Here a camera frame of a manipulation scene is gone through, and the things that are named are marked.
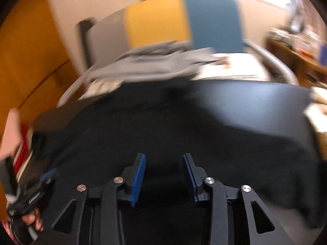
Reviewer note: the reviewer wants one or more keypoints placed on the orange wooden cabinet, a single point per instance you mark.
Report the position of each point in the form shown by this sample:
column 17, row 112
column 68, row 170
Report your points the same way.
column 28, row 56

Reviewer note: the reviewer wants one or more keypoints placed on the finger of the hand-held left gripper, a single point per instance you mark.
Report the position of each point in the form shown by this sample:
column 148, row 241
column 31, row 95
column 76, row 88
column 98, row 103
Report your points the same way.
column 49, row 174

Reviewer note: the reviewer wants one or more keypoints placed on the pale cloth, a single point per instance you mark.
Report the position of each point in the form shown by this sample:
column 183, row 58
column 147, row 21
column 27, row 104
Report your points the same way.
column 10, row 135

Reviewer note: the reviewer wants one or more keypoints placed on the person's floral clothing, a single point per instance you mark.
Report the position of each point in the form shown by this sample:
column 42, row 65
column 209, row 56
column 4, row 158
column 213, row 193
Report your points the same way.
column 9, row 231

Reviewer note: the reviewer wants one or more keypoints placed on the grey yellow blue cushion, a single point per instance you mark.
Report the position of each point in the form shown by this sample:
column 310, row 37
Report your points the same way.
column 153, row 23

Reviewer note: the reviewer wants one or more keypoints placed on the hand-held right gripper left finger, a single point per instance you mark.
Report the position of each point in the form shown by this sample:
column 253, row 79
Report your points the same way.
column 139, row 176

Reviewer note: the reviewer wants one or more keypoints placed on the grey clothes pile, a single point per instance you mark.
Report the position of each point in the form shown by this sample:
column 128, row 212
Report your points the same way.
column 153, row 61

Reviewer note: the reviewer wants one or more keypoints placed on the wooden desk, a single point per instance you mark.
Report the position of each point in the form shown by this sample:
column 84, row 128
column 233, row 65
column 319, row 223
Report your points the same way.
column 299, row 61

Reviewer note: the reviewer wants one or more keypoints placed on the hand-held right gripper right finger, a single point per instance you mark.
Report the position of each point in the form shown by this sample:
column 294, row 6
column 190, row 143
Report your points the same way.
column 189, row 176

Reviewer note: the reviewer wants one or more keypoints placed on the black garment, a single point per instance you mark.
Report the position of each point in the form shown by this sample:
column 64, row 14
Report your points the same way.
column 153, row 132

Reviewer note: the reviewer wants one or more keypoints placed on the white bed sheet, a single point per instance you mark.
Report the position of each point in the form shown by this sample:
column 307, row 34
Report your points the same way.
column 230, row 69

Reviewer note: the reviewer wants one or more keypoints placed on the white cloth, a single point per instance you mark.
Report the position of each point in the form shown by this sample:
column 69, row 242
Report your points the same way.
column 316, row 107

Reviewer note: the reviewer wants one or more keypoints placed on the red cloth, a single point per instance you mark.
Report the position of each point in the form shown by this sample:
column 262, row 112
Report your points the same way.
column 23, row 145

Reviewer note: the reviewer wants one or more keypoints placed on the desk clutter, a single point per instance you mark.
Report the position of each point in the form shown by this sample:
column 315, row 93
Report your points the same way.
column 299, row 37

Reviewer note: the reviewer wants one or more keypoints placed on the person's left hand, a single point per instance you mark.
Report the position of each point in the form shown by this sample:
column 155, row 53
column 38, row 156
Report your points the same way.
column 33, row 220

